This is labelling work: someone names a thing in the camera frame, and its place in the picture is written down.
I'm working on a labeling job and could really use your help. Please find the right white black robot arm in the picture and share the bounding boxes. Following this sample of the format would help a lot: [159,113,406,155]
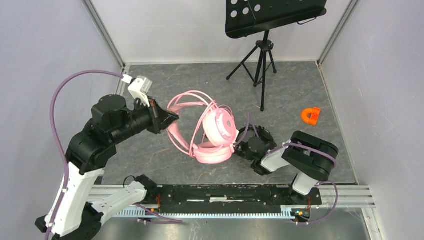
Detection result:
[235,130,339,204]

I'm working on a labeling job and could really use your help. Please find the orange plastic block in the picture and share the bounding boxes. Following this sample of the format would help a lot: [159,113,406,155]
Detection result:
[300,107,321,126]

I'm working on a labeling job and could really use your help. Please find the pink headphones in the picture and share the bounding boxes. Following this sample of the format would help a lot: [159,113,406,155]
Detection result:
[167,101,238,165]

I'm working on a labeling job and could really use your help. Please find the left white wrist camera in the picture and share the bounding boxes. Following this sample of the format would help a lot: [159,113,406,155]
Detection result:
[121,74,153,107]

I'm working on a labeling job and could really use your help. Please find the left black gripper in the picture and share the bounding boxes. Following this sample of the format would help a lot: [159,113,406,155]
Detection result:
[110,94,179,145]

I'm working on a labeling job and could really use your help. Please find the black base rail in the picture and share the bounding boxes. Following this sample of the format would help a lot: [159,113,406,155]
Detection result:
[139,184,322,214]

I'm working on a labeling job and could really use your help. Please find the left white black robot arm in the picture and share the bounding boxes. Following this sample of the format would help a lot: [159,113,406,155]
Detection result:
[35,94,178,240]

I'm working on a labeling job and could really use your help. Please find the black headphones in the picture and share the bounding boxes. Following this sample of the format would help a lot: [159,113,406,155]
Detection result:
[237,125,277,152]

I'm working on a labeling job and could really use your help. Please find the black music stand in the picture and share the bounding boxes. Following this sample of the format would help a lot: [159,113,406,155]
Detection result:
[225,0,327,112]

